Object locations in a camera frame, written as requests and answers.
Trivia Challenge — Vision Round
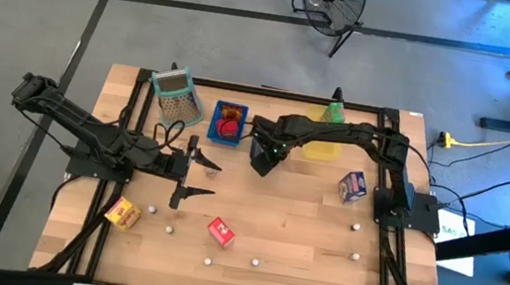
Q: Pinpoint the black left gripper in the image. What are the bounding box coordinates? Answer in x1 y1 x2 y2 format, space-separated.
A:
153 130 228 216

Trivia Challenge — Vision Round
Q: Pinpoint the red plastic container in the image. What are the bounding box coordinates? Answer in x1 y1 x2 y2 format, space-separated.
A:
214 115 243 141

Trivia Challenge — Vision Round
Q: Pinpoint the red Froot Loops cereal box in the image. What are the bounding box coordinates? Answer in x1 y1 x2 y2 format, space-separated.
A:
204 215 239 250

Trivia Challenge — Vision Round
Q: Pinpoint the green Apple Jacks cereal box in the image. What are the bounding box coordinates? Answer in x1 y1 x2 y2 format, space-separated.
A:
320 99 348 126

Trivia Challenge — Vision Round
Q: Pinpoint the blue Frosted Flakes cereal box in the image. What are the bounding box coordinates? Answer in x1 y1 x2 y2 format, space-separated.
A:
335 167 371 208

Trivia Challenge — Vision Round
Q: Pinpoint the blue plastic bin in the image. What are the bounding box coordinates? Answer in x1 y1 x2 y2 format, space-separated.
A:
205 99 251 149

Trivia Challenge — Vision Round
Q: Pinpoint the yellow plastic bin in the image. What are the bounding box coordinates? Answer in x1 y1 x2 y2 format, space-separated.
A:
300 103 349 164

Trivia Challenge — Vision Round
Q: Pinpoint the orange snack packet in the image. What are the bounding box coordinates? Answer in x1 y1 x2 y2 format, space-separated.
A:
220 103 245 123

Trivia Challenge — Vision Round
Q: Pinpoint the yellow cereal box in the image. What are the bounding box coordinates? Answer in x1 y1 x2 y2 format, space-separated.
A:
101 194 145 234

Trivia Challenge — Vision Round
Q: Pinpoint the white paper sign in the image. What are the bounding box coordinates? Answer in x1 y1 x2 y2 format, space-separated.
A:
429 207 482 278

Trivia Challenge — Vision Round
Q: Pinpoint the black floor bar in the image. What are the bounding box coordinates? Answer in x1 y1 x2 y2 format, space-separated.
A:
478 115 510 134

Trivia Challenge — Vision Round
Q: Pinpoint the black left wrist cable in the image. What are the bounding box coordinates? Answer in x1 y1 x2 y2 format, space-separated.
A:
152 116 188 154

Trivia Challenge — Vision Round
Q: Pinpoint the yellow extension cord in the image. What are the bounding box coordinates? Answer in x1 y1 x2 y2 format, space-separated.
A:
437 123 510 158

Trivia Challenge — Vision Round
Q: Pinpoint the black floor cable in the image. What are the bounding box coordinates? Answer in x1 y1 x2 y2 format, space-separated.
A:
424 124 510 177
444 157 510 230

